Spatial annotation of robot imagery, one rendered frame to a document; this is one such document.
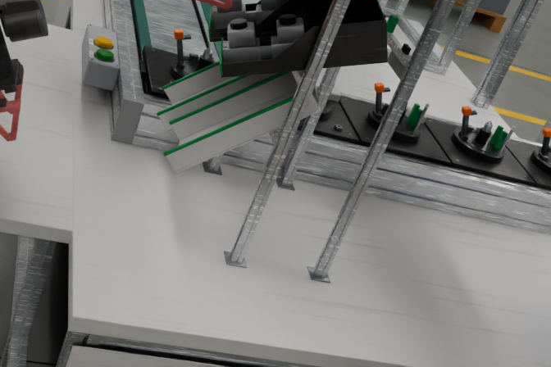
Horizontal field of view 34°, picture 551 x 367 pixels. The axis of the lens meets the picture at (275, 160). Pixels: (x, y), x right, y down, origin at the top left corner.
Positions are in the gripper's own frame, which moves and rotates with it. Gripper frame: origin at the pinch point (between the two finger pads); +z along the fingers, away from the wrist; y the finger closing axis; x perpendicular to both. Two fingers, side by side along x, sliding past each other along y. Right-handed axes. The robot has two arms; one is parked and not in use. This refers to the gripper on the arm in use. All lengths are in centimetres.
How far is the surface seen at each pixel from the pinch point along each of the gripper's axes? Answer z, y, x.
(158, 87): 6.7, 14.8, 28.5
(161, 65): 6.4, 27.2, 28.7
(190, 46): 15, 59, 31
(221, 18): 1.7, -2.1, 3.3
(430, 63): 91, 123, -3
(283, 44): 8.7, -18.4, -5.1
